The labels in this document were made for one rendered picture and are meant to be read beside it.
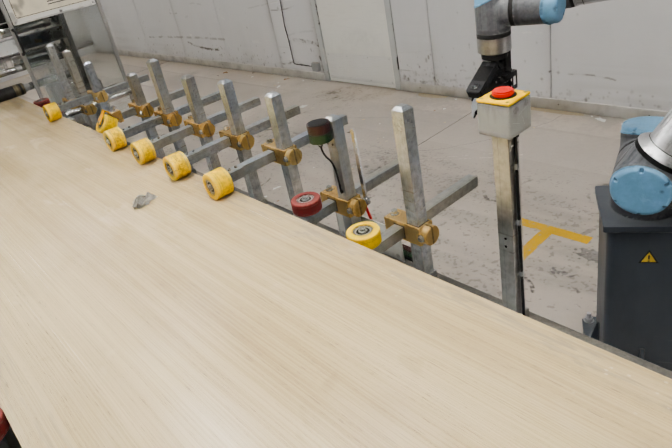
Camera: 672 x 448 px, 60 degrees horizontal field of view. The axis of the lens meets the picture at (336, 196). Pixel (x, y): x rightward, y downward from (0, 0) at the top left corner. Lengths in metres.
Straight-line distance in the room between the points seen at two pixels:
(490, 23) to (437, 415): 1.04
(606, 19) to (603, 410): 3.29
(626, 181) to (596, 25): 2.48
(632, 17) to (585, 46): 0.33
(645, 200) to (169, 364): 1.22
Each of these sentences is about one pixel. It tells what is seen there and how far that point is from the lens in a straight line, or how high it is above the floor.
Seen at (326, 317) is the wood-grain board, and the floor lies 0.90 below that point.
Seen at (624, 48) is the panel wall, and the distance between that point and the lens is 4.04.
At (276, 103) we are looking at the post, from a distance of 1.67.
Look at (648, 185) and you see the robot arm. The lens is 1.67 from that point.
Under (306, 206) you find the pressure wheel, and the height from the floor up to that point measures 0.90.
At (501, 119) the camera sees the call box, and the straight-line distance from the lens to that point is 1.09.
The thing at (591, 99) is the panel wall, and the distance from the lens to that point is 4.22.
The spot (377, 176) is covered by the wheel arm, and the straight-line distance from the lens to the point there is 1.69.
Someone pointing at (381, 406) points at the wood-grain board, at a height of 0.90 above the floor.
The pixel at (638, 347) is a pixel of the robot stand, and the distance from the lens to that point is 2.19.
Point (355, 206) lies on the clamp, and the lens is 1.55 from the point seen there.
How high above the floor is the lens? 1.60
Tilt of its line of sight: 27 degrees down
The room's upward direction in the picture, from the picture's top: 12 degrees counter-clockwise
